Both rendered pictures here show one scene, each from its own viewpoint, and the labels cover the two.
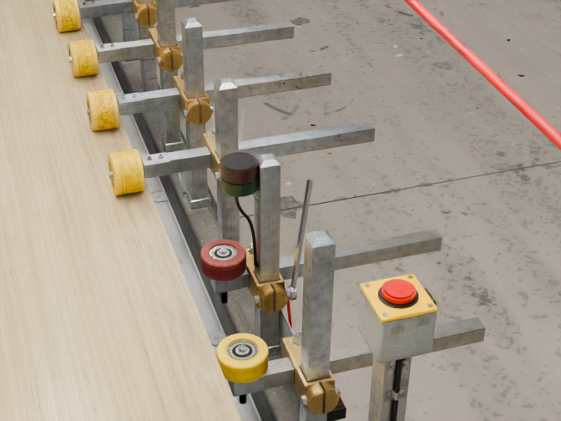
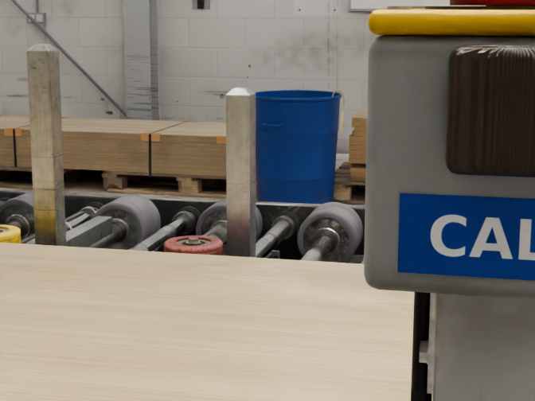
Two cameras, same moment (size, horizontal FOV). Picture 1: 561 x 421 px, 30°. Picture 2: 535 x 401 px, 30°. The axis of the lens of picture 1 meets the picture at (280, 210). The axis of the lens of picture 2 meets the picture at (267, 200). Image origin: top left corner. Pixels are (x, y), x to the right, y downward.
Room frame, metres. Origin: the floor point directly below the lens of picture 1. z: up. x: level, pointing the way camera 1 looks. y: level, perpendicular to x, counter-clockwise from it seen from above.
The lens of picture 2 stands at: (1.04, -0.40, 1.22)
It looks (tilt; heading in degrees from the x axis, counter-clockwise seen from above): 11 degrees down; 122
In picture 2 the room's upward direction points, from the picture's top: straight up
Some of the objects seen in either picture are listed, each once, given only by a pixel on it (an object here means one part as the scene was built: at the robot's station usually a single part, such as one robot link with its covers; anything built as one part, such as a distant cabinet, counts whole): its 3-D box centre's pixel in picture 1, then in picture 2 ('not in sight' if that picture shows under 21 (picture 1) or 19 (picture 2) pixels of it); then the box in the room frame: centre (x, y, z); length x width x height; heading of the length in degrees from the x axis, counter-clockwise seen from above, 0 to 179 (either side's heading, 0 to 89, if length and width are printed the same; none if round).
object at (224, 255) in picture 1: (224, 276); not in sight; (1.45, 0.10, 0.85); 0.08 x 0.08 x 0.11
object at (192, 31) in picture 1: (195, 125); not in sight; (1.91, 0.18, 0.89); 0.04 x 0.04 x 0.48; 18
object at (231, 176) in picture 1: (239, 168); not in sight; (1.42, 0.07, 1.10); 0.06 x 0.06 x 0.02
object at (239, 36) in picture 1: (189, 42); not in sight; (2.21, 0.21, 0.95); 0.50 x 0.04 x 0.04; 108
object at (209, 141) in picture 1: (224, 159); not in sight; (1.70, 0.11, 0.95); 0.14 x 0.06 x 0.05; 18
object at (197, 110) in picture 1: (192, 98); not in sight; (1.93, 0.19, 0.95); 0.14 x 0.06 x 0.05; 18
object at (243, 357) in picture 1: (242, 374); not in sight; (1.20, 0.06, 0.85); 0.08 x 0.08 x 0.11
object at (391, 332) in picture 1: (396, 320); (509, 152); (0.95, -0.14, 1.18); 0.07 x 0.07 x 0.08; 18
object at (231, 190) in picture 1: (239, 180); not in sight; (1.42, 0.07, 1.07); 0.06 x 0.06 x 0.02
